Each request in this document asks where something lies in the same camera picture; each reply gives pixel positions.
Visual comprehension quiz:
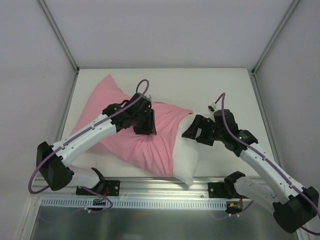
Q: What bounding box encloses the white pillow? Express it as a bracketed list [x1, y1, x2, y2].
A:
[172, 113, 202, 187]

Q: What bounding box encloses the pink pillowcase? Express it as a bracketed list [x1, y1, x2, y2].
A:
[72, 75, 193, 177]

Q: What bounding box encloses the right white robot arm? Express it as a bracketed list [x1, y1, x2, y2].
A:
[181, 109, 320, 234]

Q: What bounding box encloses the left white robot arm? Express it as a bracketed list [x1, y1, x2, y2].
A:
[36, 93, 157, 195]

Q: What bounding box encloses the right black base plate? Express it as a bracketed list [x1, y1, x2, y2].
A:
[207, 182, 238, 199]

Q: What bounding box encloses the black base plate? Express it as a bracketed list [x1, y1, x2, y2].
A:
[207, 182, 238, 199]
[75, 179, 121, 197]

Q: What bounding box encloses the aluminium mounting rail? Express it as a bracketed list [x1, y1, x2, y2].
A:
[29, 176, 298, 198]

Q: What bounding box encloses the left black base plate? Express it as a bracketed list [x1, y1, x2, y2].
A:
[75, 179, 121, 197]

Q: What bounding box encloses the left aluminium frame post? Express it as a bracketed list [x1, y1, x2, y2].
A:
[36, 0, 80, 74]

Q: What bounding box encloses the aluminium frame post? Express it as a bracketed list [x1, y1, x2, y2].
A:
[36, 0, 80, 74]
[250, 0, 301, 76]

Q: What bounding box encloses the white slotted cable duct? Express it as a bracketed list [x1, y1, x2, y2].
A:
[41, 197, 227, 211]

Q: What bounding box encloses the right aluminium frame post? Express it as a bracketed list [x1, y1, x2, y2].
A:
[250, 0, 301, 76]

